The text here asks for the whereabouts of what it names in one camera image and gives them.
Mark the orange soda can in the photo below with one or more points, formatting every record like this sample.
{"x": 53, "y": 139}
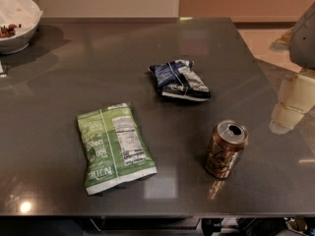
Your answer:
{"x": 228, "y": 141}

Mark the blue chip bag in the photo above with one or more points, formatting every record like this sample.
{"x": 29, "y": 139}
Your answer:
{"x": 176, "y": 79}

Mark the white paper in bowl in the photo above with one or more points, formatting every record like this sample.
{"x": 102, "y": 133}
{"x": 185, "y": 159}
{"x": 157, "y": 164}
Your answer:
{"x": 19, "y": 12}

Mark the white bowl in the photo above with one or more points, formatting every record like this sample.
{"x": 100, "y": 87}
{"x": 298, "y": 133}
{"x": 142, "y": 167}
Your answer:
{"x": 19, "y": 41}

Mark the food pieces in bowl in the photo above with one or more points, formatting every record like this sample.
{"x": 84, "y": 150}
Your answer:
{"x": 8, "y": 31}

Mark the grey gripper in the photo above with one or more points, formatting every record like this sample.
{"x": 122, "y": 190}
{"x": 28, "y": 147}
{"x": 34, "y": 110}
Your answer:
{"x": 303, "y": 46}

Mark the green chip bag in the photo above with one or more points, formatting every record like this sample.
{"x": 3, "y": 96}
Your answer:
{"x": 114, "y": 148}

